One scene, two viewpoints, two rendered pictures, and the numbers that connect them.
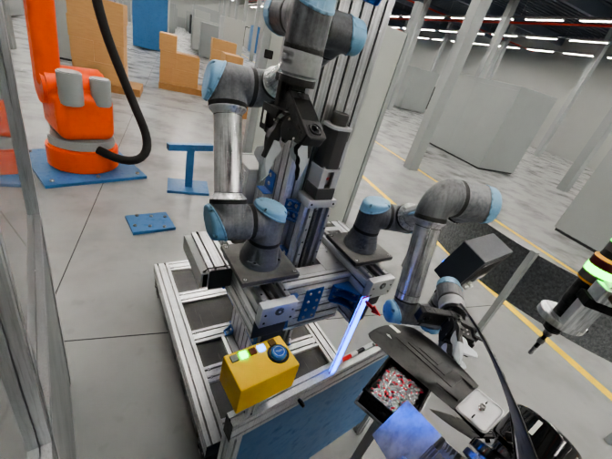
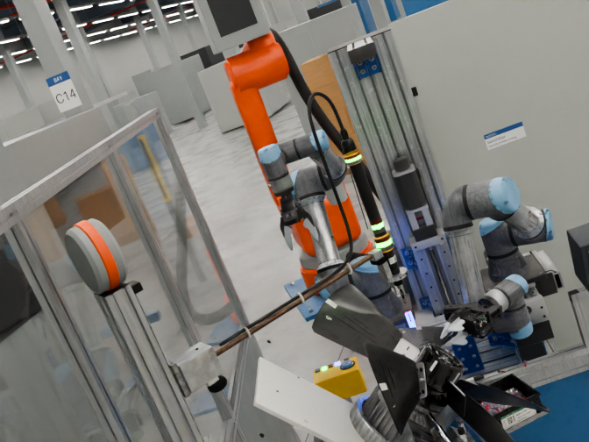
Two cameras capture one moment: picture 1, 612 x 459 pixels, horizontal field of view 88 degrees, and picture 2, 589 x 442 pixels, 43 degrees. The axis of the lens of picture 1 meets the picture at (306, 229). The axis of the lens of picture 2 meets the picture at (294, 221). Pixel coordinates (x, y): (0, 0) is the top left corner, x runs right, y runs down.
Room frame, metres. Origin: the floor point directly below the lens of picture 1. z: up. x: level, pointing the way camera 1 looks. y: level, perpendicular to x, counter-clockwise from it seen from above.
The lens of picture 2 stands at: (-0.97, -1.76, 2.19)
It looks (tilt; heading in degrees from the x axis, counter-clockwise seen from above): 14 degrees down; 49
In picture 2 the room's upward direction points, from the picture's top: 21 degrees counter-clockwise
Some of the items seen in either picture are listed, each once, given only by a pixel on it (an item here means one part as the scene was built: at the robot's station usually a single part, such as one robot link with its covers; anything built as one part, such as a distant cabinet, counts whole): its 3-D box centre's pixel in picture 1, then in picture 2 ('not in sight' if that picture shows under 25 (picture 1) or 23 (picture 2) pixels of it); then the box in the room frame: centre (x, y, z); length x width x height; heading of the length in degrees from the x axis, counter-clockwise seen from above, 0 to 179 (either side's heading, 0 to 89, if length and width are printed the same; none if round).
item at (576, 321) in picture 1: (581, 301); (387, 262); (0.44, -0.45, 1.50); 0.09 x 0.07 x 0.10; 168
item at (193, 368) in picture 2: not in sight; (193, 367); (-0.16, -0.32, 1.54); 0.10 x 0.07 x 0.08; 168
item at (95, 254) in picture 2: not in sight; (95, 256); (-0.25, -0.30, 1.88); 0.17 x 0.15 x 0.16; 43
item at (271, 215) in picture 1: (266, 219); (367, 274); (0.95, 0.14, 1.20); 0.13 x 0.12 x 0.14; 125
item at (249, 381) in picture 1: (259, 372); (339, 382); (0.51, 0.01, 1.02); 0.16 x 0.10 x 0.11; 133
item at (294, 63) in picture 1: (299, 65); (280, 183); (0.66, 0.10, 1.70); 0.08 x 0.08 x 0.05
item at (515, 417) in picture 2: (396, 392); (499, 406); (0.71, -0.44, 0.85); 0.22 x 0.17 x 0.07; 148
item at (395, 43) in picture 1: (316, 149); (548, 155); (2.42, 0.09, 1.10); 1.21 x 0.05 x 2.20; 133
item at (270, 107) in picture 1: (289, 107); (289, 204); (0.67, 0.10, 1.62); 0.09 x 0.08 x 0.12; 43
